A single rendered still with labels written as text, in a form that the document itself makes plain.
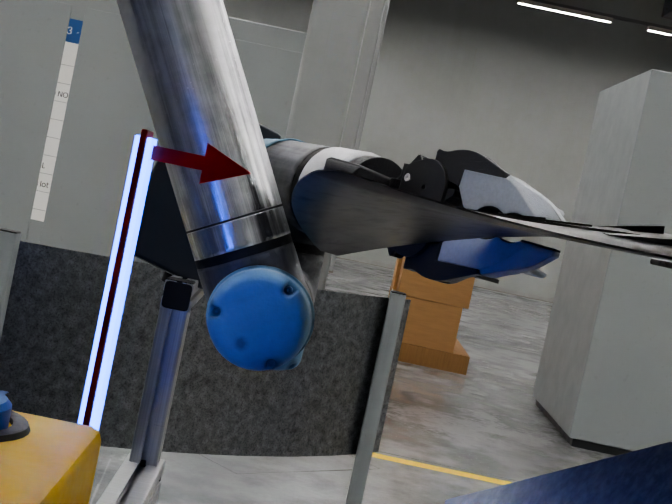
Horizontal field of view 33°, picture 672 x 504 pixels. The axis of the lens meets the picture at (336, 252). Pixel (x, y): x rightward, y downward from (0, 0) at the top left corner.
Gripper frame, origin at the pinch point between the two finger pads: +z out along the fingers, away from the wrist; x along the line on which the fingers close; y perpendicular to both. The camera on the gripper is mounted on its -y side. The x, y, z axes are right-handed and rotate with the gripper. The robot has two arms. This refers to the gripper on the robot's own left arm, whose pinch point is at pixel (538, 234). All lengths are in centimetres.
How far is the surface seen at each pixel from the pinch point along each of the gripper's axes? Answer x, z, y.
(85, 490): 16.3, 11.7, -33.5
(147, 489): 32, -43, 6
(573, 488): 14.1, 8.7, -0.8
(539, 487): 14.8, 6.6, -1.1
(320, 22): -93, -349, 225
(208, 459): 96, -326, 218
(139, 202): 5.4, -8.4, -23.6
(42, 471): 14.7, 15.6, -37.6
